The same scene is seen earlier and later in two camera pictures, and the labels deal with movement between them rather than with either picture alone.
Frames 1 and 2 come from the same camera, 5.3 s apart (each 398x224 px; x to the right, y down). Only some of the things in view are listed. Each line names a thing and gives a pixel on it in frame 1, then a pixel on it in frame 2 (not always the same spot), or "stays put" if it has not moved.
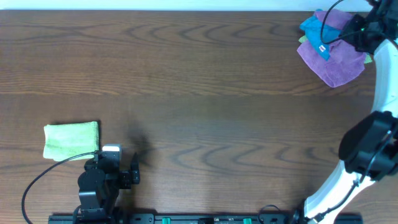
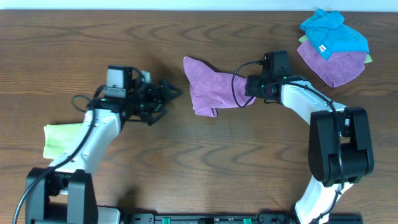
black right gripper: (356, 20) to (251, 89)
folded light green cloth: (63, 140) stays put
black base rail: (204, 218) stays put
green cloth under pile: (367, 59) stays put
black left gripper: (134, 175) to (156, 102)
